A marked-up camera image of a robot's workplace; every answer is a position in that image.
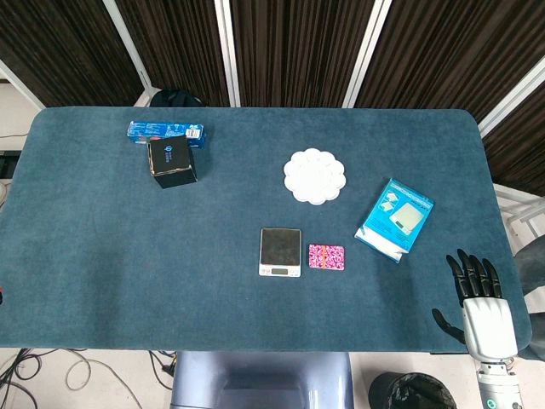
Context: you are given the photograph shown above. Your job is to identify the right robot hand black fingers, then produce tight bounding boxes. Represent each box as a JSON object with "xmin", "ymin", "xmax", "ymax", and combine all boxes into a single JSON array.
[{"xmin": 431, "ymin": 248, "xmax": 519, "ymax": 364}]

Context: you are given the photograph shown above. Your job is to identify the pink patterned small box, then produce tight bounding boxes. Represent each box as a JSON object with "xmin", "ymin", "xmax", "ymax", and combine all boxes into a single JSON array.
[{"xmin": 307, "ymin": 243, "xmax": 347, "ymax": 271}]

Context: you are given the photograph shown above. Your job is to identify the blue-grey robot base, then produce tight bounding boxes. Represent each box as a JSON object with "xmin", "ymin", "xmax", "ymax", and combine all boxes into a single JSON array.
[{"xmin": 169, "ymin": 350, "xmax": 355, "ymax": 409}]

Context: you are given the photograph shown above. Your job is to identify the blue kitchen scale box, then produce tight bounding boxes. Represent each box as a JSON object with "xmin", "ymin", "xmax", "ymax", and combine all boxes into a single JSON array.
[{"xmin": 353, "ymin": 177, "xmax": 436, "ymax": 264}]

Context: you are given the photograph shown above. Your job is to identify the silver digital kitchen scale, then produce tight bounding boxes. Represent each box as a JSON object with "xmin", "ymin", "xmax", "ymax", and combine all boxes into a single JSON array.
[{"xmin": 258, "ymin": 228, "xmax": 302, "ymax": 279}]

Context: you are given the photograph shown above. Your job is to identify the person's dark trouser leg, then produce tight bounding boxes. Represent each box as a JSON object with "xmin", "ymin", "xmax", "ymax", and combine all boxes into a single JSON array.
[{"xmin": 513, "ymin": 237, "xmax": 545, "ymax": 296}]

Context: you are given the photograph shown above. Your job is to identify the black trash bin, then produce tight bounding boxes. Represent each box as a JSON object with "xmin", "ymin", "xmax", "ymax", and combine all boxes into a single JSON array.
[{"xmin": 368, "ymin": 372, "xmax": 458, "ymax": 409}]

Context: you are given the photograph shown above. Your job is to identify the white metal rack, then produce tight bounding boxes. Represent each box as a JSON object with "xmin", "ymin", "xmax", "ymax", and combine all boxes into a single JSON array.
[{"xmin": 493, "ymin": 182, "xmax": 545, "ymax": 239}]

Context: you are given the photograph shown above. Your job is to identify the dark brown partition panel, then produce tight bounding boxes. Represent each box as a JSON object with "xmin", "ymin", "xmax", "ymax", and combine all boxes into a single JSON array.
[
  {"xmin": 477, "ymin": 57, "xmax": 545, "ymax": 198},
  {"xmin": 0, "ymin": 0, "xmax": 148, "ymax": 108},
  {"xmin": 342, "ymin": 0, "xmax": 545, "ymax": 124},
  {"xmin": 215, "ymin": 0, "xmax": 392, "ymax": 108},
  {"xmin": 104, "ymin": 0, "xmax": 234, "ymax": 107}
]

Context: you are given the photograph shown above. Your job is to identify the white flower-shaped paint palette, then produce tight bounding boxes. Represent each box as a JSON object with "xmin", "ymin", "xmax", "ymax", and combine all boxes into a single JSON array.
[{"xmin": 283, "ymin": 147, "xmax": 347, "ymax": 206}]

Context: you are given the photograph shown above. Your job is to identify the black cube box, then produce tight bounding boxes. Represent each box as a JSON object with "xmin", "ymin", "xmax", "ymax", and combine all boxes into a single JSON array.
[{"xmin": 146, "ymin": 135, "xmax": 199, "ymax": 189}]

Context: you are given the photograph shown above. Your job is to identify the blue felt table mat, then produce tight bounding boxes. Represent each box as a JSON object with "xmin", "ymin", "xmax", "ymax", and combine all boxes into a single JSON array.
[{"xmin": 0, "ymin": 106, "xmax": 533, "ymax": 355}]

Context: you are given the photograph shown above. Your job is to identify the black bag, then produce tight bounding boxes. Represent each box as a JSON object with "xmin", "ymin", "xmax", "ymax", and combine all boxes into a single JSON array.
[{"xmin": 150, "ymin": 88, "xmax": 204, "ymax": 108}]

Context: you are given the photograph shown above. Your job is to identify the long blue cardboard box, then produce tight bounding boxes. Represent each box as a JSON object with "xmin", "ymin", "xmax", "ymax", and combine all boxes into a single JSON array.
[{"xmin": 125, "ymin": 120, "xmax": 207, "ymax": 149}]

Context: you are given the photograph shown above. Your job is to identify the black floor device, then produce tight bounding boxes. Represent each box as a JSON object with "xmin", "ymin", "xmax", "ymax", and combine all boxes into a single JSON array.
[{"xmin": 0, "ymin": 150, "xmax": 20, "ymax": 179}]

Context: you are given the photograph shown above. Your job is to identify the black power cable with plug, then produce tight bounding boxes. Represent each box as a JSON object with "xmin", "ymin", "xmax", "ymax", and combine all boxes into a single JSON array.
[{"xmin": 147, "ymin": 349, "xmax": 178, "ymax": 389}]

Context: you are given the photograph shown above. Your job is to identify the white floor cable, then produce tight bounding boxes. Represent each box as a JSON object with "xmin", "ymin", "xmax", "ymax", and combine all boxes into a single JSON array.
[{"xmin": 65, "ymin": 356, "xmax": 144, "ymax": 409}]

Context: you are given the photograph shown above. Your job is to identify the black floor cable bundle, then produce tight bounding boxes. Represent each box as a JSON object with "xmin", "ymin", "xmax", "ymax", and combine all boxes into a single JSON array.
[{"xmin": 0, "ymin": 348, "xmax": 46, "ymax": 409}]

